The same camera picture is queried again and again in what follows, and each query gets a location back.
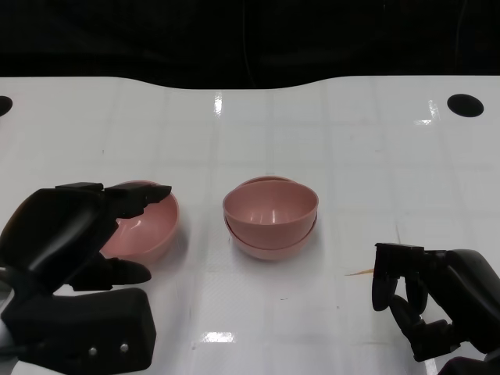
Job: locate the thin orange sliver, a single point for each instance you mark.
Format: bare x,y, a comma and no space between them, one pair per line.
361,272

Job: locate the pink plastic bowl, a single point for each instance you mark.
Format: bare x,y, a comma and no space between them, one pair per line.
269,211
269,253
148,230

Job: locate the black round table grommet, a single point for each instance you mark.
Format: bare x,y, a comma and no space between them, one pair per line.
465,104
4,105

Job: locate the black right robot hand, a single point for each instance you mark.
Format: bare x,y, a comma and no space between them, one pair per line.
465,281

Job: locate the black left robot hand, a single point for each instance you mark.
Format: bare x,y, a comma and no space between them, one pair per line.
51,226

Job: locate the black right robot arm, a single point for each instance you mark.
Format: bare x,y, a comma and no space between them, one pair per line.
472,367

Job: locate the black backdrop cloth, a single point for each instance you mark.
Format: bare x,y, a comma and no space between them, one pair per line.
156,39

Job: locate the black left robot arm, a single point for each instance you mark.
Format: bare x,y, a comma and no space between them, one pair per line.
97,324

